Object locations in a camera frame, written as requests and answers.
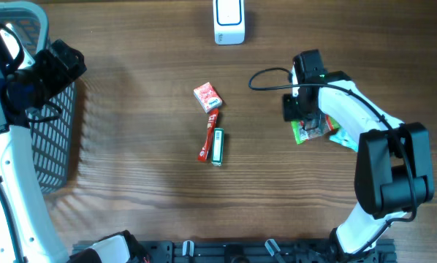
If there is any green snack bag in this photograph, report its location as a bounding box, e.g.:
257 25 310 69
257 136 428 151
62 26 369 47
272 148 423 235
290 115 341 145

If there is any mint wet wipes pack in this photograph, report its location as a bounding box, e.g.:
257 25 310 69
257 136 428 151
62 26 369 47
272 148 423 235
329 128 358 152

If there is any green chewing gum pack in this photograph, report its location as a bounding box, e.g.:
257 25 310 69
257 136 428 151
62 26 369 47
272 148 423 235
211 128 224 167

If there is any red small box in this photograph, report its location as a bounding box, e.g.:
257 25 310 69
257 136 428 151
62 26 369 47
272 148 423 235
193 83 223 113

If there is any red drink mix sachet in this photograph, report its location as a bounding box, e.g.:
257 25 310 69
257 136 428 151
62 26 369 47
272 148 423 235
197 109 219 162

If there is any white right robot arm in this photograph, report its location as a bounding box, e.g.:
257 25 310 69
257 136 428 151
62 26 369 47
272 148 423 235
283 50 434 262

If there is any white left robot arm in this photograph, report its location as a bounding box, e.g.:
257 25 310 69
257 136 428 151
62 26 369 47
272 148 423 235
0 23 151 262

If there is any white barcode scanner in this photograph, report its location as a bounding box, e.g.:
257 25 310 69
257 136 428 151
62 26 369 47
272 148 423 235
213 0 246 45

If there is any grey plastic mesh basket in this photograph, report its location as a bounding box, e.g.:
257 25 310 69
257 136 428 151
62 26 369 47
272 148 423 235
0 1 77 194

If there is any black mounting rail base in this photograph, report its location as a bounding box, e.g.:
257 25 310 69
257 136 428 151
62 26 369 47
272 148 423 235
71 237 398 263

